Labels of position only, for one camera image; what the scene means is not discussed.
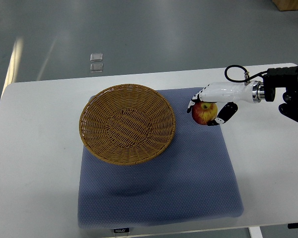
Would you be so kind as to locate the black bracket under table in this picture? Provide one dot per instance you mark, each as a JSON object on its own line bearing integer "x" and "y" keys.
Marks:
{"x": 293, "y": 226}

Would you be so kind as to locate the white table leg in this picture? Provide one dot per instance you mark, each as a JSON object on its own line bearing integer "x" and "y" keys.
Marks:
{"x": 255, "y": 232}

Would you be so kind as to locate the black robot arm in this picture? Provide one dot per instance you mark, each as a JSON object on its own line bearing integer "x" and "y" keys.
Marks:
{"x": 285, "y": 77}

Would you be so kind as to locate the lower metal floor plate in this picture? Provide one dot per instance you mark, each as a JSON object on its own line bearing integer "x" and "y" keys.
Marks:
{"x": 96, "y": 67}

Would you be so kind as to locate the upper metal floor plate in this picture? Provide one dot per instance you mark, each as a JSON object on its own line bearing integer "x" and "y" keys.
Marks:
{"x": 96, "y": 57}

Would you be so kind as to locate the blue grey cloth mat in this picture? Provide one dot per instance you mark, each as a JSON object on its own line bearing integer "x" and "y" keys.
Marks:
{"x": 193, "y": 179}

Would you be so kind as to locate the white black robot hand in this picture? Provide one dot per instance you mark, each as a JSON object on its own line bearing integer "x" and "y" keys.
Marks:
{"x": 225, "y": 95}

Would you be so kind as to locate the wooden box corner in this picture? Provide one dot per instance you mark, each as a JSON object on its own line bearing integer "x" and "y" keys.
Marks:
{"x": 286, "y": 5}

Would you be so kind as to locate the black table control label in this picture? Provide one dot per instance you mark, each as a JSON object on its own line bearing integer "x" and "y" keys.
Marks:
{"x": 121, "y": 230}

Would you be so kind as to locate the red yellow apple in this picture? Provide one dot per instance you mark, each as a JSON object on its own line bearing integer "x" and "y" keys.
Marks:
{"x": 204, "y": 112}

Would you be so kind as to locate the brown wicker basket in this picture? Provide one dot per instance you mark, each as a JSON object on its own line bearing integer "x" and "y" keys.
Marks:
{"x": 127, "y": 124}

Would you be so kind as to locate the metal floor plate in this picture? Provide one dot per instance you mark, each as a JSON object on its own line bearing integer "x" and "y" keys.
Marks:
{"x": 96, "y": 67}
{"x": 96, "y": 57}

